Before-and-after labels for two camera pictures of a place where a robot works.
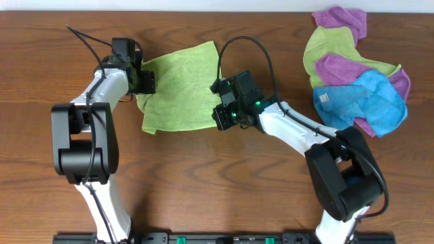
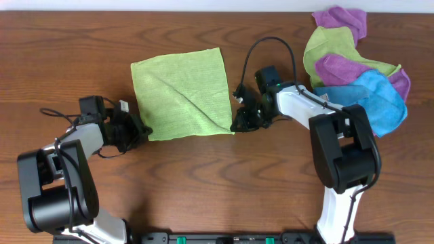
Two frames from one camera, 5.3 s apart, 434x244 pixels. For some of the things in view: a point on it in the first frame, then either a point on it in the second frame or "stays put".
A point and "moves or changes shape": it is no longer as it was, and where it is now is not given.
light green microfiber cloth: x=183 y=99 moves or changes shape
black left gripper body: x=148 y=83 to x=132 y=128
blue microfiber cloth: x=372 y=96 stays put
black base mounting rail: x=224 y=238 stays put
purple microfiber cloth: x=333 y=70 stays put
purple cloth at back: x=340 y=17 stays put
